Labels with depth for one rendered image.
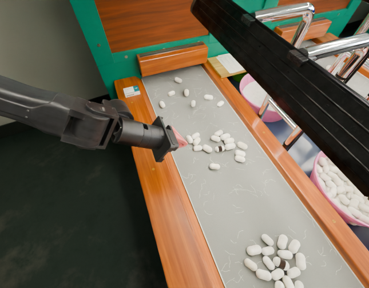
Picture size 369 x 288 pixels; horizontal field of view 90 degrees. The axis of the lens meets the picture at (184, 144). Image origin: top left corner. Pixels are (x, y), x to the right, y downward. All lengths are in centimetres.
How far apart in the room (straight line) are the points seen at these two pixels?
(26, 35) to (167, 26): 104
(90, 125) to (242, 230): 45
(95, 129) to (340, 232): 62
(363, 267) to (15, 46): 189
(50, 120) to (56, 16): 128
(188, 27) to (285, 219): 78
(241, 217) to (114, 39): 75
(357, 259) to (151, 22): 94
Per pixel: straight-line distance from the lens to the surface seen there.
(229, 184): 60
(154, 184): 56
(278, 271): 57
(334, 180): 75
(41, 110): 37
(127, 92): 80
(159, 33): 87
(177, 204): 54
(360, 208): 76
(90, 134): 37
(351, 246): 66
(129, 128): 39
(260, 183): 63
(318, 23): 127
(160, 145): 44
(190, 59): 88
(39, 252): 155
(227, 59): 99
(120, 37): 85
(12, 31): 167
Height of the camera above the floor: 128
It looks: 56 degrees down
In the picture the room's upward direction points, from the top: straight up
